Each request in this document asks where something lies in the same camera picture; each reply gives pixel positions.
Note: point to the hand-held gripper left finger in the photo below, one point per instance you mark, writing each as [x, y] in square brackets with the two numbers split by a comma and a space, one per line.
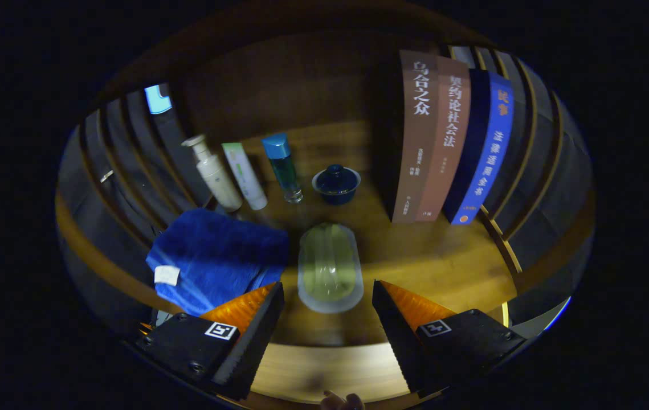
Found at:
[250, 347]

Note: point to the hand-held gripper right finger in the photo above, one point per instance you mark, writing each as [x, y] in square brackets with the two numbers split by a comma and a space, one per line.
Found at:
[401, 341]

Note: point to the wooden drawer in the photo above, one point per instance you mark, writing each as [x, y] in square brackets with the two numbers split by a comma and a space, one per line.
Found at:
[330, 370]

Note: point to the green soap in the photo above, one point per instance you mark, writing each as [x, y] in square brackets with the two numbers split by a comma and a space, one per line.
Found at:
[330, 267]

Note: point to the wooden countertop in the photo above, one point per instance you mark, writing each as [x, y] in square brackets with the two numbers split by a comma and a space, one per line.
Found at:
[415, 256]

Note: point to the wooden cabinet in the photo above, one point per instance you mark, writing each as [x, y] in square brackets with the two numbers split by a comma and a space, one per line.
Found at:
[278, 85]

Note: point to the blue folded towel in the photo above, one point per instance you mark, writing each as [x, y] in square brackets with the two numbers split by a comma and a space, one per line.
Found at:
[216, 256]

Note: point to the white and green tube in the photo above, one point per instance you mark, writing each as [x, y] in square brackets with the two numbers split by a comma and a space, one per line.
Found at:
[246, 179]

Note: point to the dark blue lidded teacup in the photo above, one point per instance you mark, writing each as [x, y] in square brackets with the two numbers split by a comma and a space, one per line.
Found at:
[335, 185]

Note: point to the white pump bottle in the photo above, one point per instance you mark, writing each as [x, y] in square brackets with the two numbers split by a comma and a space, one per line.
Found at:
[217, 179]

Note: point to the teal bottle with blue cap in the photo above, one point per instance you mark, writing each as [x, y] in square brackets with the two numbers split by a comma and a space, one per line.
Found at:
[283, 168]

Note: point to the reddish brown book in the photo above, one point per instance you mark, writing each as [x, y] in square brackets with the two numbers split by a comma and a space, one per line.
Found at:
[444, 154]

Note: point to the dark brown book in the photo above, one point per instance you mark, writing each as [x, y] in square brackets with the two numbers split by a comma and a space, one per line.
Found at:
[415, 136]

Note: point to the blue book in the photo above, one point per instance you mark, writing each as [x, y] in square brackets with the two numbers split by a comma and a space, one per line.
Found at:
[486, 154]

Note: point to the silver backdrop clip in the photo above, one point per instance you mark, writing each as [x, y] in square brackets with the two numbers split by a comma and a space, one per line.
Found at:
[106, 176]

